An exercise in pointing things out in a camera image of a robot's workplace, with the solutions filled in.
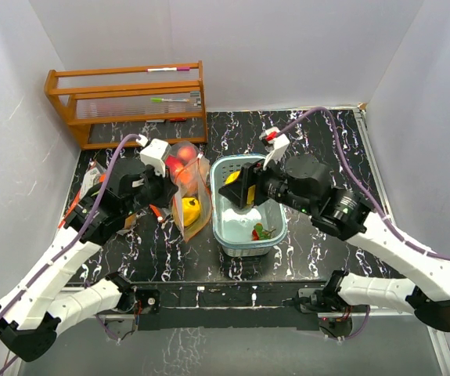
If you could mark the wooden shelf rack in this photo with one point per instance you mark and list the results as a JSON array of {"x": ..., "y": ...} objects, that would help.
[{"x": 117, "y": 96}]

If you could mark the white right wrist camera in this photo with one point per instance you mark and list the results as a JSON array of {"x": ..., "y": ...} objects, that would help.
[{"x": 275, "y": 143}]

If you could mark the small red box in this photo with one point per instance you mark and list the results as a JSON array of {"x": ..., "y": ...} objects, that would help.
[{"x": 178, "y": 119}]

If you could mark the clear orange-zip bag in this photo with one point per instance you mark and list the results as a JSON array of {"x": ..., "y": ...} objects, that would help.
[{"x": 187, "y": 165}]

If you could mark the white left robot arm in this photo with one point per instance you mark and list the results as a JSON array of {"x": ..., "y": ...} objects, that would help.
[{"x": 31, "y": 314}]

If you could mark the yellow lemon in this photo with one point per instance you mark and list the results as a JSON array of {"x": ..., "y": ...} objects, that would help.
[{"x": 232, "y": 177}]

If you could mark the red bell pepper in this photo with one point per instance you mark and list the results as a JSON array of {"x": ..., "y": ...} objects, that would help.
[{"x": 175, "y": 165}]

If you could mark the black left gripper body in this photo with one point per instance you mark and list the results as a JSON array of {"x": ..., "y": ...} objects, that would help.
[{"x": 156, "y": 189}]

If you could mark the pink peach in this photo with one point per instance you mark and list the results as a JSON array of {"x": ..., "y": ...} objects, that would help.
[{"x": 186, "y": 153}]

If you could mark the yellow bell pepper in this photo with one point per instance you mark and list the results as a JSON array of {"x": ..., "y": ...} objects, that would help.
[{"x": 191, "y": 210}]

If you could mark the light blue plastic basket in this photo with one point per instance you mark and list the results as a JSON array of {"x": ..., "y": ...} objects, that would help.
[{"x": 233, "y": 227}]

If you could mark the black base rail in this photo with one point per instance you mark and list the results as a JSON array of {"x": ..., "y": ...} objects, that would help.
[{"x": 234, "y": 304}]

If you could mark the orange fruit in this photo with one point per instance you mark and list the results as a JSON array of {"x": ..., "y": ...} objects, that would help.
[{"x": 186, "y": 177}]

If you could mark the green white pen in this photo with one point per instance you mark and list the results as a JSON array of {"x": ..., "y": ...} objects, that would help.
[{"x": 168, "y": 100}]

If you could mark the cherry tomato bunch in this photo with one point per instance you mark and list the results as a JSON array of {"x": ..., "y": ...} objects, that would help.
[{"x": 260, "y": 233}]

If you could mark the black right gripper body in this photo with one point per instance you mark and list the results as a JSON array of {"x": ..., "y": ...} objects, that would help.
[{"x": 271, "y": 185}]

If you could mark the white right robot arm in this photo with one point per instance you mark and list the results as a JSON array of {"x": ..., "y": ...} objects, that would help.
[{"x": 304, "y": 184}]

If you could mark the pink white pen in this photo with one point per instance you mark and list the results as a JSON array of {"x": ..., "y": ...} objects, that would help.
[{"x": 168, "y": 69}]

